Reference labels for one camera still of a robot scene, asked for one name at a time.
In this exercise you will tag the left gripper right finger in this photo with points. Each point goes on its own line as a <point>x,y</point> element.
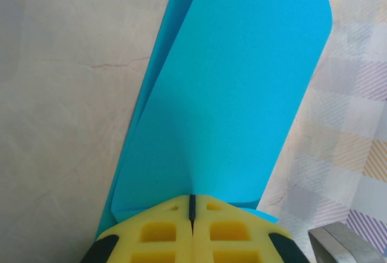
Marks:
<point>229,232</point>

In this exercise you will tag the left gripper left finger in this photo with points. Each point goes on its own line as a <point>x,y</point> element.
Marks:
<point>157,232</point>

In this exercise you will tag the blue paper sheet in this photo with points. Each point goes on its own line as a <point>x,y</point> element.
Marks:
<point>226,93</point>

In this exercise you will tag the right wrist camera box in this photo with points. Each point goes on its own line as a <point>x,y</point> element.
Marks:
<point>341,245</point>

